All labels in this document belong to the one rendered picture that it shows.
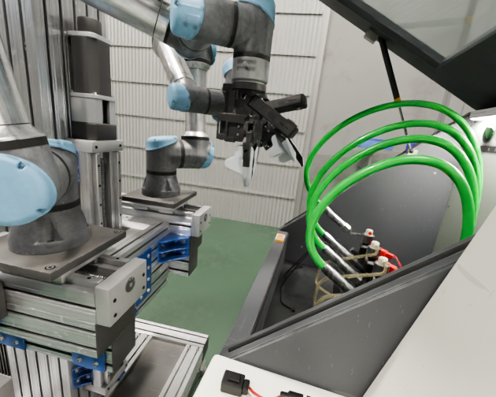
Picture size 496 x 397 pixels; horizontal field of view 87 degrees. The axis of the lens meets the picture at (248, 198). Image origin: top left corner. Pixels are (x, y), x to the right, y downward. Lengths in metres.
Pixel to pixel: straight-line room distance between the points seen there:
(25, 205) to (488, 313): 0.58
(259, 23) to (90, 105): 0.53
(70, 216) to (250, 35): 0.52
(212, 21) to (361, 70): 3.30
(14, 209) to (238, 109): 0.41
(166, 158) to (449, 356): 0.94
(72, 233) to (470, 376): 0.67
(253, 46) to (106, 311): 0.59
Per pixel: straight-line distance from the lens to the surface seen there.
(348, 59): 3.77
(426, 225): 1.09
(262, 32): 0.57
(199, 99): 0.80
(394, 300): 0.39
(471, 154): 0.64
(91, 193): 0.90
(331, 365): 0.45
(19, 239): 0.70
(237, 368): 0.47
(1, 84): 0.54
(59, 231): 0.68
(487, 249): 0.35
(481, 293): 0.33
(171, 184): 1.06
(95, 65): 0.90
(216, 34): 0.55
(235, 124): 0.55
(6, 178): 0.51
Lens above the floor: 1.33
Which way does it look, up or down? 15 degrees down
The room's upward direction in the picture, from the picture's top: 6 degrees clockwise
